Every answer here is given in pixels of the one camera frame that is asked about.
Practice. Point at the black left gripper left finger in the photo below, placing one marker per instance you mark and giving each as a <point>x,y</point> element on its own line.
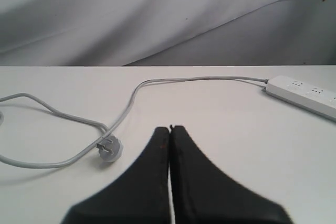
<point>139,195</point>

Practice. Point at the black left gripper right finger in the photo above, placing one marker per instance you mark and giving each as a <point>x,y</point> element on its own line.
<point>202,193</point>

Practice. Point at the white power strip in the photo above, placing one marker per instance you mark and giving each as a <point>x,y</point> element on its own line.
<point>314,99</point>

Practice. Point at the grey backdrop cloth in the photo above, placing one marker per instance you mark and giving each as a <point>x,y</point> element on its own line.
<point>167,32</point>

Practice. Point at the white wall plug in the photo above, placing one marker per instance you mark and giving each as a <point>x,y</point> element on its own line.
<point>110,149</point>

